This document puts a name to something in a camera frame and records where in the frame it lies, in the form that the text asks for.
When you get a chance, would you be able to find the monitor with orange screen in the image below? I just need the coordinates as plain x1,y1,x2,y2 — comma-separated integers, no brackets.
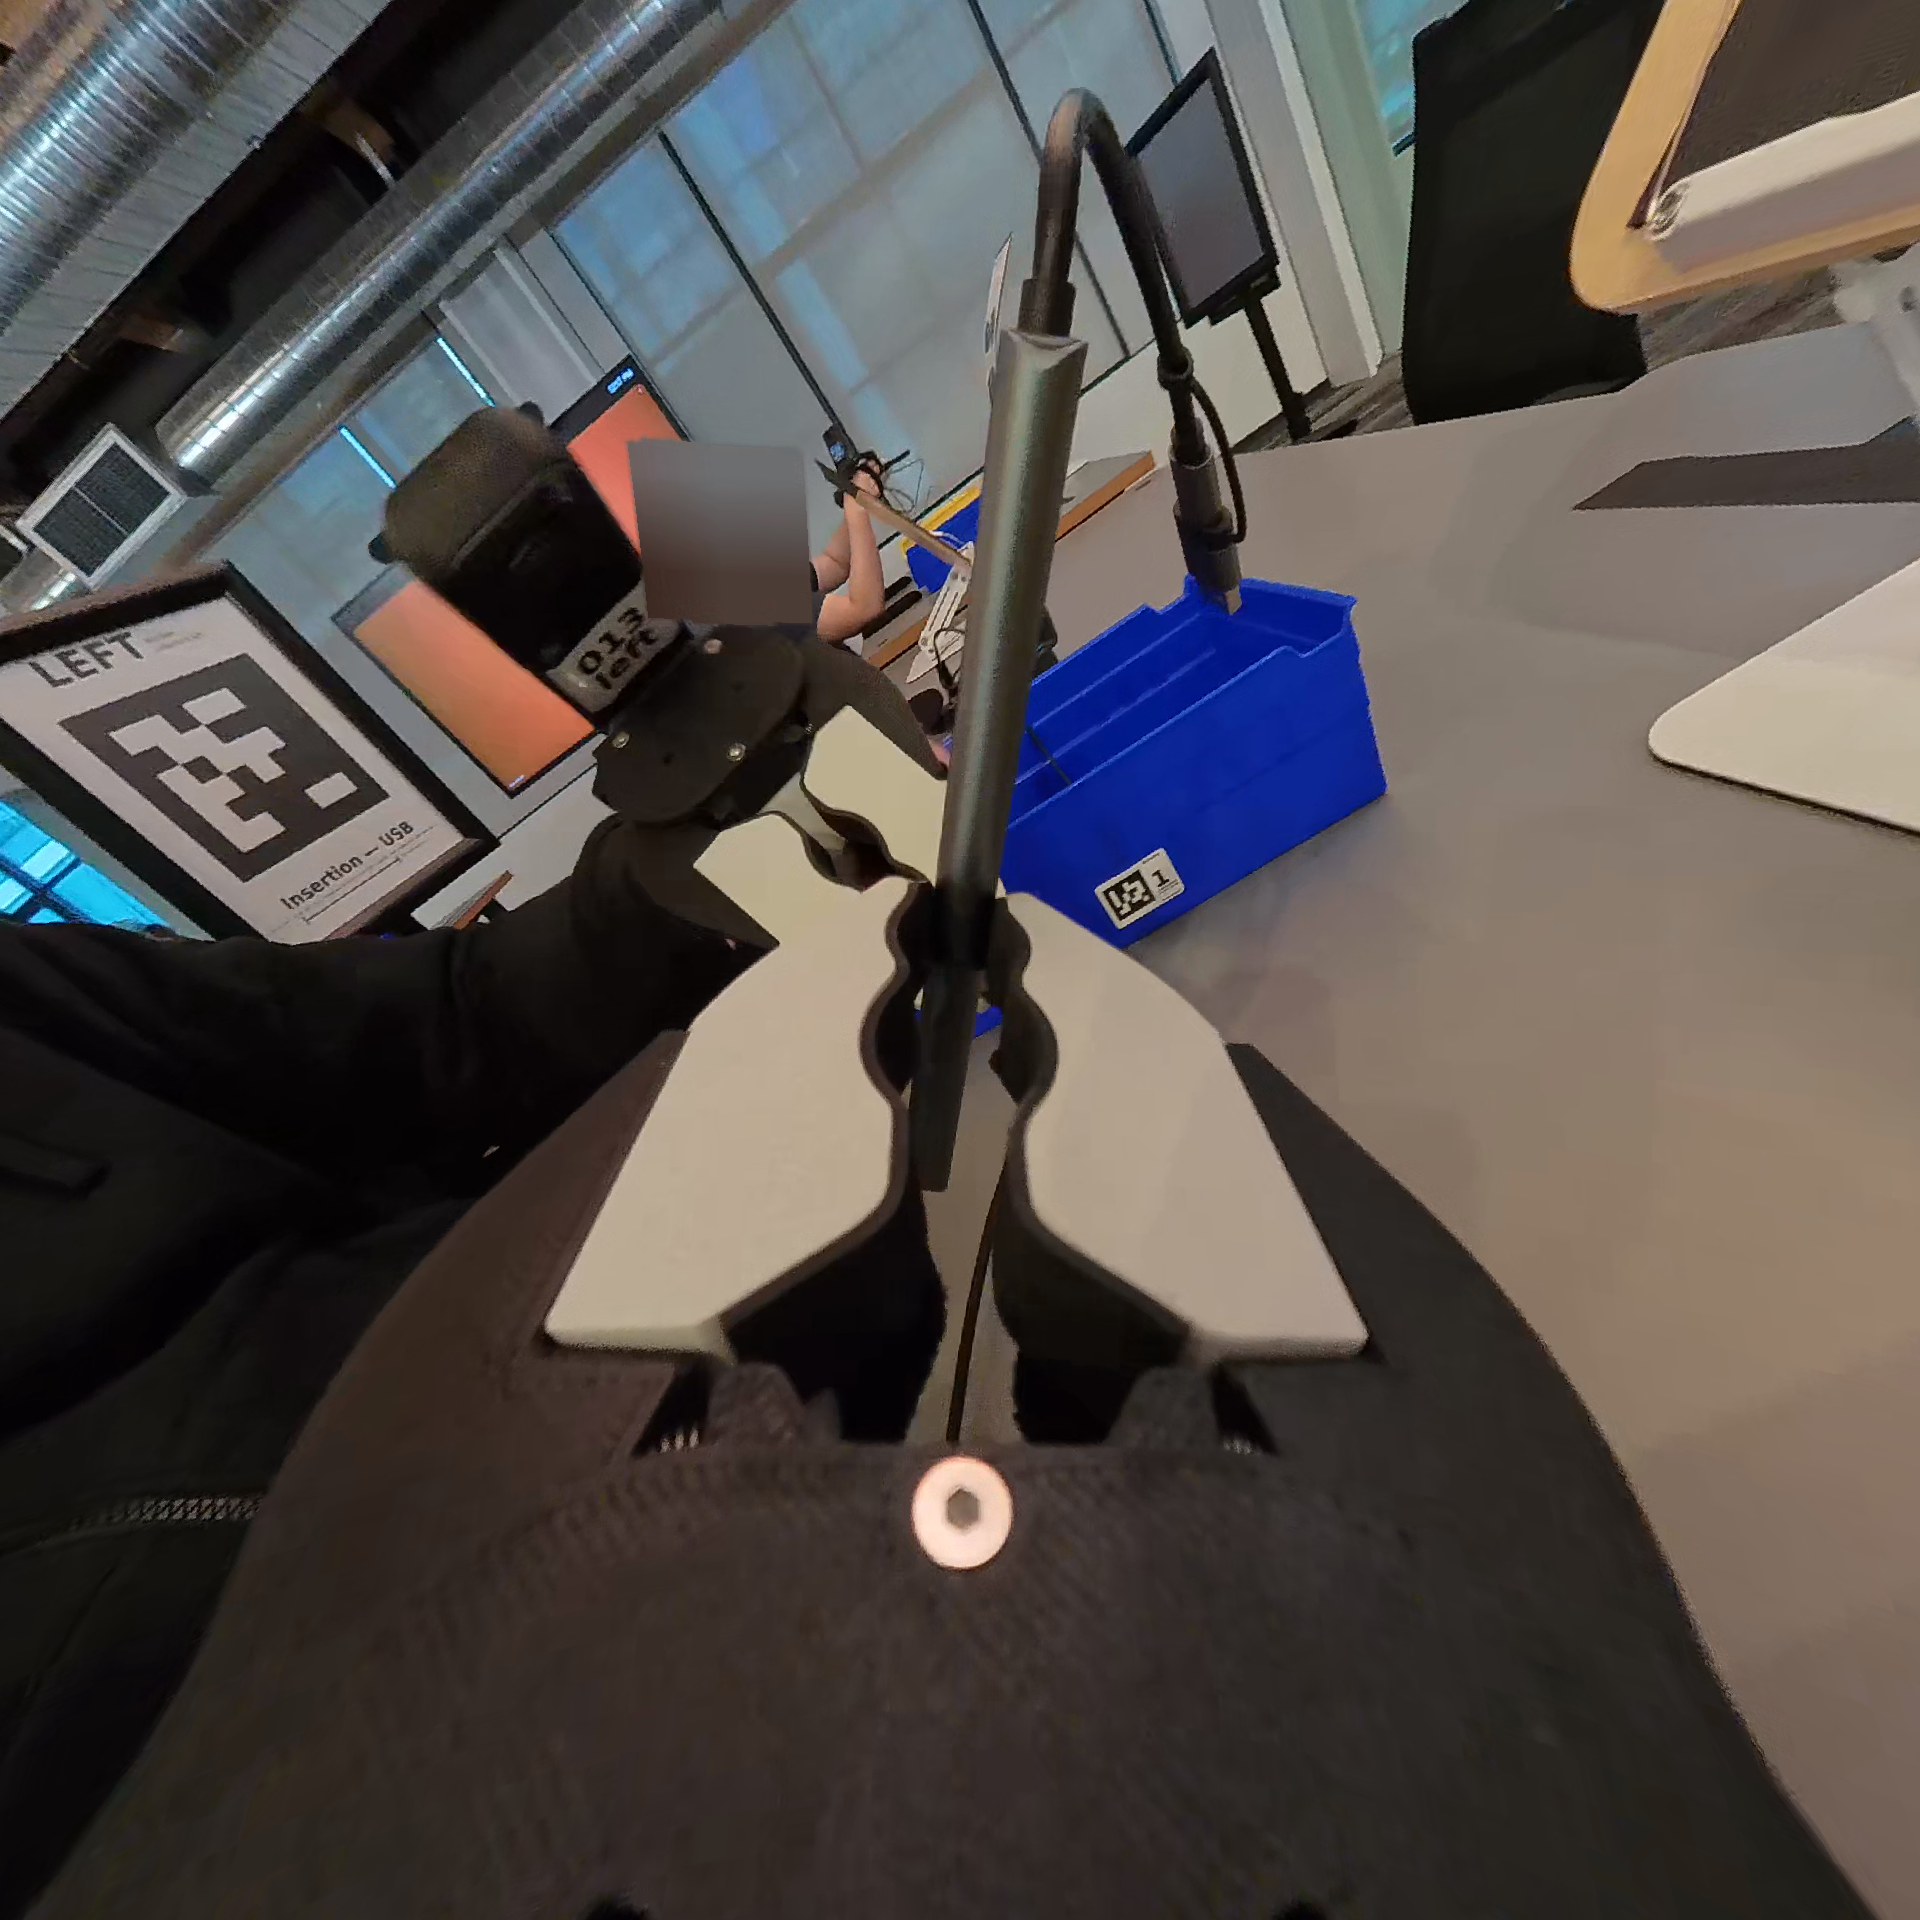
327,357,669,800

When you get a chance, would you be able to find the white base pad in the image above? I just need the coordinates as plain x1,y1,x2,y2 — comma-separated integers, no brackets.
1646,564,1920,834

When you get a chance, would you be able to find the blue plastic bin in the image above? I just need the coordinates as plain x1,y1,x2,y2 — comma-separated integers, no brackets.
959,577,1387,1041

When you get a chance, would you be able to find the person's black jacket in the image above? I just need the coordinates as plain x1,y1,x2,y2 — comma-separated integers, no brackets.
0,1035,510,1591

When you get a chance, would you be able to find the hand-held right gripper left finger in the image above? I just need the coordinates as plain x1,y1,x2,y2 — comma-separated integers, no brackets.
542,885,942,1444

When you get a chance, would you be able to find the person's left forearm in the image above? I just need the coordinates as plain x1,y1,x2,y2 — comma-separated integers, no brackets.
0,810,783,1203

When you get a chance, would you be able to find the black chair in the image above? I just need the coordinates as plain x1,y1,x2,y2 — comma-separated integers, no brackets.
1403,0,1650,428

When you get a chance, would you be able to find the dark monitor on stand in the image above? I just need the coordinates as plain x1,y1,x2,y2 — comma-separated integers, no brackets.
1124,47,1310,441

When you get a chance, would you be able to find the silver ventilation duct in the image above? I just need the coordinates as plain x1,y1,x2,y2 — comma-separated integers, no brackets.
0,0,353,378
156,0,849,483

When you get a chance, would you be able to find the black board wooden frame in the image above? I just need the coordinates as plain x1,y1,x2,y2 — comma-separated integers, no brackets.
1566,0,1920,318

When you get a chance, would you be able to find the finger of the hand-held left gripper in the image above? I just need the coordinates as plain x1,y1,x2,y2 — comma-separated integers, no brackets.
802,705,950,891
697,814,929,955

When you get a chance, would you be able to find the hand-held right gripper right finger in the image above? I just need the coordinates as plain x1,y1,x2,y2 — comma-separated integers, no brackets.
993,900,1366,1445

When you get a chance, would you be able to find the grey usb hub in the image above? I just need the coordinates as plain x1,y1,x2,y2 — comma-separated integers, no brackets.
906,325,1092,1194

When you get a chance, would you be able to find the white vent unit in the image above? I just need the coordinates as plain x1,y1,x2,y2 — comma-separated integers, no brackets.
14,424,193,591

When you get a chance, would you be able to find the framed marker sign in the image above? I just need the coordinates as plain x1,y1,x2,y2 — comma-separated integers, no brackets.
0,564,500,944

